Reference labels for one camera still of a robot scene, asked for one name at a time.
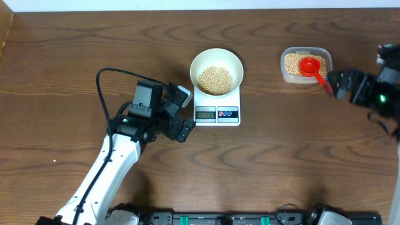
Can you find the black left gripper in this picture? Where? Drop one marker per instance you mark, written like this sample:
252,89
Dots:
172,132

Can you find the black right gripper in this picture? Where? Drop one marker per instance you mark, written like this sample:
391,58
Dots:
357,95

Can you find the red measuring scoop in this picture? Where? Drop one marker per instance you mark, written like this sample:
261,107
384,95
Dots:
309,67

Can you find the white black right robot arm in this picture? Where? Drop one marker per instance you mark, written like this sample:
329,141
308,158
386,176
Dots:
389,72

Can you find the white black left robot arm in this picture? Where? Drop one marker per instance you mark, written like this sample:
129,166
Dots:
120,150

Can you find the white digital kitchen scale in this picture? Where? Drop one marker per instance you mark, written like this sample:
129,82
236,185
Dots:
217,110

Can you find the yellow soybeans in bowl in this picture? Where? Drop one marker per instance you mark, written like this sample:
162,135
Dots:
215,81

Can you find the white round bowl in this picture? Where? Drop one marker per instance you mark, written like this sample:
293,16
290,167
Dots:
220,58

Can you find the clear plastic bean container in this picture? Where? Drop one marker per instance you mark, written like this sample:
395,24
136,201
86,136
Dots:
305,50

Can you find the yellow soybeans in container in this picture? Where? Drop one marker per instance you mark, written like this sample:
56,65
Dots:
291,63

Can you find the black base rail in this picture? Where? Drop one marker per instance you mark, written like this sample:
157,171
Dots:
286,214

